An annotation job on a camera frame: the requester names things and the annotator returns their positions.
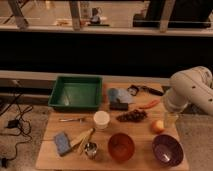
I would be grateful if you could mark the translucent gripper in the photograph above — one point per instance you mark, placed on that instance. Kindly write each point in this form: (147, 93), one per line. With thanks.
(169, 119)

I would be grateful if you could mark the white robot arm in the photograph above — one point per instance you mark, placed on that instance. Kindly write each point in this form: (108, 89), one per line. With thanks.
(190, 86)

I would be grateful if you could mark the white paper cup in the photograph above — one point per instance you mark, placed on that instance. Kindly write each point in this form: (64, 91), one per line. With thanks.
(101, 120)

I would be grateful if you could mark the small metal cup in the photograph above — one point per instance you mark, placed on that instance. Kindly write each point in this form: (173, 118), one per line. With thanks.
(91, 150)

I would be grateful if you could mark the yellow orange apple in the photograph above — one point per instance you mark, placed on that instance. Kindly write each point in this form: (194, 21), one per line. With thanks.
(157, 126)

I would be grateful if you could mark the purple plastic bowl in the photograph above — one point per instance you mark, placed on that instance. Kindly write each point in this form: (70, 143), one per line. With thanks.
(167, 150)

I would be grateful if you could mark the dark grape bunch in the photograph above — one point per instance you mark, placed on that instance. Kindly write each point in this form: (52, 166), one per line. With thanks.
(132, 116)

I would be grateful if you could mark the wooden board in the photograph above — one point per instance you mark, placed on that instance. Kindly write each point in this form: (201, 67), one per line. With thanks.
(142, 160)

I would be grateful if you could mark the blue cloth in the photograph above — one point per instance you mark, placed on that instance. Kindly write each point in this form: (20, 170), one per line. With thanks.
(119, 95)

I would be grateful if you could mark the orange plastic bowl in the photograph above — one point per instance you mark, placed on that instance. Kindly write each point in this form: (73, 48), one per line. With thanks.
(121, 147)

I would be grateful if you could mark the black block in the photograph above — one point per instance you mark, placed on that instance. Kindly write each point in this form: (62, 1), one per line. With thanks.
(118, 106)

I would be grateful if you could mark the silver fork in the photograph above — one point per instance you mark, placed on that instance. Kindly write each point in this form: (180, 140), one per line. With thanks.
(82, 119)

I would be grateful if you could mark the green plastic tray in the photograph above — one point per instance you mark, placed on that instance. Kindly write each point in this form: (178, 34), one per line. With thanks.
(76, 93)

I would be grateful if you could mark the blue sponge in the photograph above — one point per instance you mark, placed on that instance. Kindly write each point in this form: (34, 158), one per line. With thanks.
(62, 144)

